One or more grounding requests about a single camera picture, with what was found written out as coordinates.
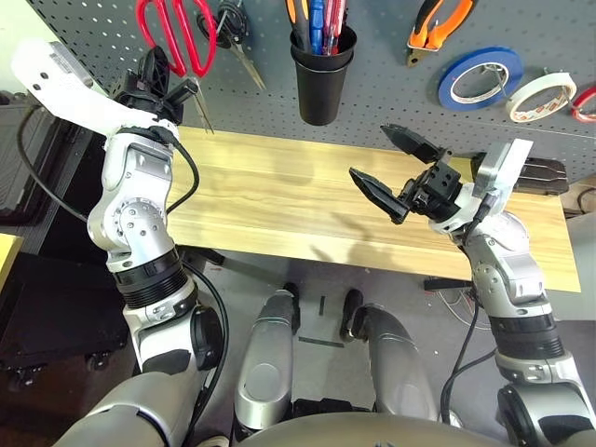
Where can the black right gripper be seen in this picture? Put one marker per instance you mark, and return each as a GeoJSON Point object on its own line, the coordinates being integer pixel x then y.
{"type": "Point", "coordinates": [433, 191]}

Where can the black robot left foot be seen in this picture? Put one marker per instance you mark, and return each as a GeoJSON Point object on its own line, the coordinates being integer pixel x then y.
{"type": "Point", "coordinates": [291, 309]}

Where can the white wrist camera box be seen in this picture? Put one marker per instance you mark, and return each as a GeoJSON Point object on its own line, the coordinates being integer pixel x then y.
{"type": "Point", "coordinates": [70, 98]}
{"type": "Point", "coordinates": [503, 172]}

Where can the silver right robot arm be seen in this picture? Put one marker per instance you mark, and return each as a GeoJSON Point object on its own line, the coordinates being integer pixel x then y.
{"type": "Point", "coordinates": [507, 270]}

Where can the grey robot torso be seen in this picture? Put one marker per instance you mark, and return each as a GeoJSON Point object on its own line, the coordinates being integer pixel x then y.
{"type": "Point", "coordinates": [372, 433]}

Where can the black tool case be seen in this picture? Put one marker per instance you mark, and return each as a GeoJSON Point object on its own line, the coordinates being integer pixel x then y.
{"type": "Point", "coordinates": [545, 179]}

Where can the silver robot right leg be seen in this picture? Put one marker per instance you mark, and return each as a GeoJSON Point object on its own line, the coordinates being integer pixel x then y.
{"type": "Point", "coordinates": [396, 368]}

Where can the black aluminium flight case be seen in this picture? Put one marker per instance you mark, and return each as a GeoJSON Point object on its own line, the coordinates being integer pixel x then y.
{"type": "Point", "coordinates": [28, 177]}

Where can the yellow board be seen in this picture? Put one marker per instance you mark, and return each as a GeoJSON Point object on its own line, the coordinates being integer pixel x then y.
{"type": "Point", "coordinates": [9, 261]}

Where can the blue tape roll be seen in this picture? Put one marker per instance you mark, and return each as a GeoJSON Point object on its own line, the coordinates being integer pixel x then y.
{"type": "Point", "coordinates": [446, 93]}

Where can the silver robot left leg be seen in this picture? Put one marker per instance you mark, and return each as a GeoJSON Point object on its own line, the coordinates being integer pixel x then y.
{"type": "Point", "coordinates": [265, 372]}

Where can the black wheeled case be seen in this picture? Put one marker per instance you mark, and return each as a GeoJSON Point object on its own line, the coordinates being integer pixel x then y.
{"type": "Point", "coordinates": [56, 316]}

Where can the white tape roll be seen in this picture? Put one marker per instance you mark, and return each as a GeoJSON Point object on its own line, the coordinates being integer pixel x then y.
{"type": "Point", "coordinates": [517, 109]}

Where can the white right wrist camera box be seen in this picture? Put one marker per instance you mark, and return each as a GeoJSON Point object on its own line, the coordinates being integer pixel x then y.
{"type": "Point", "coordinates": [503, 172]}

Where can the black table frame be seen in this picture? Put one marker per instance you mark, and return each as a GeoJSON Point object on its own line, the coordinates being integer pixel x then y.
{"type": "Point", "coordinates": [219, 261]}

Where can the black robot right foot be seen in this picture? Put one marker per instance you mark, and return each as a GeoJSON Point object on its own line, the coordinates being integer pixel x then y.
{"type": "Point", "coordinates": [351, 314]}

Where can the black robot foot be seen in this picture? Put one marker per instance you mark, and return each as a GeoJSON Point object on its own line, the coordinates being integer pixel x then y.
{"type": "Point", "coordinates": [291, 309]}
{"type": "Point", "coordinates": [351, 314]}

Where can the red transparent screwdriver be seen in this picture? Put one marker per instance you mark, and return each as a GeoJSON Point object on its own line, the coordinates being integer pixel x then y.
{"type": "Point", "coordinates": [335, 23]}

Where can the silver robot leg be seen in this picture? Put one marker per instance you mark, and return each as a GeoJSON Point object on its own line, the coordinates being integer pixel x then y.
{"type": "Point", "coordinates": [396, 368]}
{"type": "Point", "coordinates": [265, 372]}

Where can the grey metal pegboard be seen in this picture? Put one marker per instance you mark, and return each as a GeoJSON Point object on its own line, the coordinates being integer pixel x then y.
{"type": "Point", "coordinates": [382, 93]}

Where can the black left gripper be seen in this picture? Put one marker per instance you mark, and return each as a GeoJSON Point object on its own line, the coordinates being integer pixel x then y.
{"type": "Point", "coordinates": [144, 100]}

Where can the white sneaker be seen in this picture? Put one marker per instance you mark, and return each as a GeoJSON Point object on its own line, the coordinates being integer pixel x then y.
{"type": "Point", "coordinates": [451, 419]}

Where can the red tape roll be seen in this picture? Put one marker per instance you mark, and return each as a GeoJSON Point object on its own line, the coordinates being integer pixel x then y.
{"type": "Point", "coordinates": [584, 95]}

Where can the orange black screwdriver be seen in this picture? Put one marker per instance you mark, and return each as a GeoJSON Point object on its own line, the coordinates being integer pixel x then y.
{"type": "Point", "coordinates": [298, 18]}

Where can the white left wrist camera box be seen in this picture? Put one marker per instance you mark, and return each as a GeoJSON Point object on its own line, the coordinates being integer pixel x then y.
{"type": "Point", "coordinates": [70, 98]}

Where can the black plastic cup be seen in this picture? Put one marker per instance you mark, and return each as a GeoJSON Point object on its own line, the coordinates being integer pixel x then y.
{"type": "Point", "coordinates": [321, 98]}
{"type": "Point", "coordinates": [349, 46]}

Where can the orange black pliers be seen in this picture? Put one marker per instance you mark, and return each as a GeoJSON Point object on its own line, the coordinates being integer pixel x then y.
{"type": "Point", "coordinates": [428, 28]}

